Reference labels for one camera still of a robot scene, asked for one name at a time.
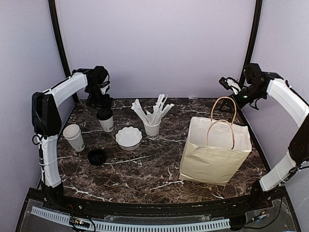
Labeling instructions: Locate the stack of black lids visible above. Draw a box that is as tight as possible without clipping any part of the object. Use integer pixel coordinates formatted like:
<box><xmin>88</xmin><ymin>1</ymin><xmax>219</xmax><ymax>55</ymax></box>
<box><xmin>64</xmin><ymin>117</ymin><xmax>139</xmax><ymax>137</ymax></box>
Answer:
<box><xmin>87</xmin><ymin>149</ymin><xmax>107</xmax><ymax>166</ymax></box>

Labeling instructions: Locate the black left frame post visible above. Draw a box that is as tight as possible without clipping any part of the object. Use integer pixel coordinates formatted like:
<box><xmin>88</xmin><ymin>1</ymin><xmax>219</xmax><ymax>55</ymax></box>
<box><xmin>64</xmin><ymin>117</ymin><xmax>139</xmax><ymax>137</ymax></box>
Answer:
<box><xmin>47</xmin><ymin>0</ymin><xmax>72</xmax><ymax>77</ymax></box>

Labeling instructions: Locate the wrapped white straw bundle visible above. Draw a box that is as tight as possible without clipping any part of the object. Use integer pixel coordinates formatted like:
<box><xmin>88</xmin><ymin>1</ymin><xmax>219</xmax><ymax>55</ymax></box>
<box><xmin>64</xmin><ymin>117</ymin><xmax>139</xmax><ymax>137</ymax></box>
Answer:
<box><xmin>131</xmin><ymin>94</ymin><xmax>174</xmax><ymax>126</ymax></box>

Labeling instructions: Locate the black frame post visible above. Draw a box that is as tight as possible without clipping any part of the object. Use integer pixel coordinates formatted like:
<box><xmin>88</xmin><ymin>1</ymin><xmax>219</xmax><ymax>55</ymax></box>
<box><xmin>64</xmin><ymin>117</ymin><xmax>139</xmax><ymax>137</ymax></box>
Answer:
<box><xmin>47</xmin><ymin>0</ymin><xmax>72</xmax><ymax>77</ymax></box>
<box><xmin>239</xmin><ymin>0</ymin><xmax>263</xmax><ymax>83</ymax></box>

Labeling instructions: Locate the white paper cup with straws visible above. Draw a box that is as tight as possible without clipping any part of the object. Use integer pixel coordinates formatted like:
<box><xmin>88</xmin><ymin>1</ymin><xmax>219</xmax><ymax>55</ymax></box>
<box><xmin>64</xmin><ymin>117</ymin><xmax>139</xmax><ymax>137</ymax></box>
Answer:
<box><xmin>144</xmin><ymin>121</ymin><xmax>161</xmax><ymax>140</ymax></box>

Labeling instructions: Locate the stack of white paper cups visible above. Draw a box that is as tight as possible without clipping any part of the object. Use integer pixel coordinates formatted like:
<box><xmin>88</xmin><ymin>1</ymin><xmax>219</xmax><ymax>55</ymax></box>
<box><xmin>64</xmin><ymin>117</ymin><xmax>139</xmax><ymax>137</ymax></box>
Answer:
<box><xmin>63</xmin><ymin>124</ymin><xmax>85</xmax><ymax>152</ymax></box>

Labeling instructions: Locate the brown paper takeout bag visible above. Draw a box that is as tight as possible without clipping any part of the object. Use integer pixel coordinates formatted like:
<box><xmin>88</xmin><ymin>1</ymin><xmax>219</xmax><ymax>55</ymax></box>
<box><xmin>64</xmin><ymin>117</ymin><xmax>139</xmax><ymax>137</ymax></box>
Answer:
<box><xmin>178</xmin><ymin>96</ymin><xmax>253</xmax><ymax>187</ymax></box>

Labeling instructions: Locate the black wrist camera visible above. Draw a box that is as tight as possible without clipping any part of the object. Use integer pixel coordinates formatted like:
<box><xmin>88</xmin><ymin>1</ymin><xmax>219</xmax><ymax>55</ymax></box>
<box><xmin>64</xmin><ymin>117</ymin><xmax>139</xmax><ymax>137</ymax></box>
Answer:
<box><xmin>93</xmin><ymin>66</ymin><xmax>110</xmax><ymax>85</ymax></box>
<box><xmin>243</xmin><ymin>63</ymin><xmax>261</xmax><ymax>85</ymax></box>

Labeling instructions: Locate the white slotted cable duct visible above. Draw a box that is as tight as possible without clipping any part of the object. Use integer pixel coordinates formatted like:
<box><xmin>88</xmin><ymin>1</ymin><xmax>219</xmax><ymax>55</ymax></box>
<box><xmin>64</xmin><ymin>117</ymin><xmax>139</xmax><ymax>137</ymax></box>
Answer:
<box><xmin>30</xmin><ymin>206</ymin><xmax>231</xmax><ymax>232</ymax></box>

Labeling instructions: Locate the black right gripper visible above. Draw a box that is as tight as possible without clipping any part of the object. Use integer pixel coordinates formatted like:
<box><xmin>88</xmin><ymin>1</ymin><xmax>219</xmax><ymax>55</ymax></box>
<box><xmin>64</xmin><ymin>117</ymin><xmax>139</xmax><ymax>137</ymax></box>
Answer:
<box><xmin>219</xmin><ymin>84</ymin><xmax>266</xmax><ymax>113</ymax></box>

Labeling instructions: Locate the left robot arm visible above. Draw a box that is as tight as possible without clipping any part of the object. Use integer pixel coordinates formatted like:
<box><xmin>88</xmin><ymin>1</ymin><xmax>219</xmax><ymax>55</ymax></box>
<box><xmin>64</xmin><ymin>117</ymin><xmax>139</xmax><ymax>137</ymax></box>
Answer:
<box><xmin>31</xmin><ymin>66</ymin><xmax>112</xmax><ymax>189</ymax></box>

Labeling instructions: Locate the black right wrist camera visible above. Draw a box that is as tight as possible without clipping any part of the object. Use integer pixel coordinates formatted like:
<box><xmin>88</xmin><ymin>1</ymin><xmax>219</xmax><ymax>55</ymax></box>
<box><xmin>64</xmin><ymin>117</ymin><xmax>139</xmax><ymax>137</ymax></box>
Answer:
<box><xmin>243</xmin><ymin>63</ymin><xmax>261</xmax><ymax>85</ymax></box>

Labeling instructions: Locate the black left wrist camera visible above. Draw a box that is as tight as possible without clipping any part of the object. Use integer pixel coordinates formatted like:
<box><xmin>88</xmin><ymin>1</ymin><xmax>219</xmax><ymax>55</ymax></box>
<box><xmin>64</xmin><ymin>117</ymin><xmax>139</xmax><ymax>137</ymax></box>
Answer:
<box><xmin>93</xmin><ymin>66</ymin><xmax>110</xmax><ymax>85</ymax></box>

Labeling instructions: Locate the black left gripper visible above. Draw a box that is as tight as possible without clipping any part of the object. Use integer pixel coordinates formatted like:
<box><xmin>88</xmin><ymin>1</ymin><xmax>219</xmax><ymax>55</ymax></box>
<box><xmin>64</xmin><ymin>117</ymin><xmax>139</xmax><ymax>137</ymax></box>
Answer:
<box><xmin>86</xmin><ymin>83</ymin><xmax>113</xmax><ymax>111</ymax></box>

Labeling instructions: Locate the white scalloped bowl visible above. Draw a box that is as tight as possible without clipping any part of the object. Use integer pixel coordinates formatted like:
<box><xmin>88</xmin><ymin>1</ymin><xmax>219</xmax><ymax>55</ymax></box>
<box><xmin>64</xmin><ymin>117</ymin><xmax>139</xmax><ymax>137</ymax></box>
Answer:
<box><xmin>115</xmin><ymin>127</ymin><xmax>143</xmax><ymax>151</ymax></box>

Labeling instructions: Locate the black right frame post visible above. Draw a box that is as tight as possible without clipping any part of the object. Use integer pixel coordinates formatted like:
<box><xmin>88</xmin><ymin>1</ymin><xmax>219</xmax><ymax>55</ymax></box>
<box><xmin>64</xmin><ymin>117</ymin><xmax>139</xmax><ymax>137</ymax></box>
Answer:
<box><xmin>239</xmin><ymin>0</ymin><xmax>263</xmax><ymax>83</ymax></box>

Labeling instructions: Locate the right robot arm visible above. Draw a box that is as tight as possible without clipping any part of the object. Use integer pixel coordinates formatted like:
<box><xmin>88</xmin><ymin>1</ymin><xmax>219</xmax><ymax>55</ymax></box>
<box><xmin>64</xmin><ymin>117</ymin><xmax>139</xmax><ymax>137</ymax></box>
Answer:
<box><xmin>219</xmin><ymin>68</ymin><xmax>309</xmax><ymax>210</ymax></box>

